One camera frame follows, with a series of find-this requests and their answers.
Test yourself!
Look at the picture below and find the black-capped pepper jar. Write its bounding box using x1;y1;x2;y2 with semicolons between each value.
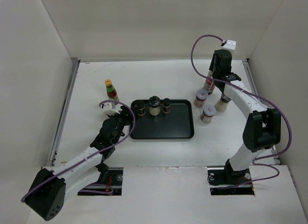
163;98;170;114

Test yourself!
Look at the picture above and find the small black-capped spice jar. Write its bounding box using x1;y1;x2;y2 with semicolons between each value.
136;100;145;117

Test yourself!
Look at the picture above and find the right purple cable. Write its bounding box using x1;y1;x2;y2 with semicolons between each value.
191;35;292;188

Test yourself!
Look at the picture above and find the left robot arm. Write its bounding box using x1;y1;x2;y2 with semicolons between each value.
21;104;136;221

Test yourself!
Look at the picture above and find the white-lidded chili jar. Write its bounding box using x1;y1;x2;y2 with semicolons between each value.
200;105;216;123

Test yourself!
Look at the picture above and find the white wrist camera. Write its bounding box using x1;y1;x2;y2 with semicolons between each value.
99;100;120;116
221;40;237;52

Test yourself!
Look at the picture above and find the white-lidded spice jar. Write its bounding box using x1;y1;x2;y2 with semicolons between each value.
194;89;208;107

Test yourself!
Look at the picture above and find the black plastic tray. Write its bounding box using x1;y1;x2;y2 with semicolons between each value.
130;99;194;140

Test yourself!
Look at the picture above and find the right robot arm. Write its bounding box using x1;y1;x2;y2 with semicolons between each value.
208;49;281;185

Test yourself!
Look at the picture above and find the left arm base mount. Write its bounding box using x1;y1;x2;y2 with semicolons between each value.
77;168;124;196

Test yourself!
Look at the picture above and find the red chili sauce bottle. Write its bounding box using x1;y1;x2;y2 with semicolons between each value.
104;79;119;102

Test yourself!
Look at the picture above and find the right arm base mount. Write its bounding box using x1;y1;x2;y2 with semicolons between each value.
207;168;255;196

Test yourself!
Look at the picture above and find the aluminium table edge rail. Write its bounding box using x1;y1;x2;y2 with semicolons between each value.
46;57;80;166

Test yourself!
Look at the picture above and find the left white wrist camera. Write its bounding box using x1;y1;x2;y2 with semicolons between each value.
99;100;120;116

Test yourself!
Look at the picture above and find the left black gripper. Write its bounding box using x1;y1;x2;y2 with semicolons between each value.
107;106;138;145

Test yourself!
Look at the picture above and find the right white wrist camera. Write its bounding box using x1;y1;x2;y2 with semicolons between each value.
221;40;237;52

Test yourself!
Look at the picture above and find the wide black-capped seasoning jar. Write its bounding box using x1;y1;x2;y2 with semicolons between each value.
148;96;160;116

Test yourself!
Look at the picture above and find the tall clear vinegar bottle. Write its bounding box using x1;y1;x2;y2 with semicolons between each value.
203;70;215;95

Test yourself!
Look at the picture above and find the clear salt grinder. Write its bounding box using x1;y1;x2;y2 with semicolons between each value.
215;93;231;113

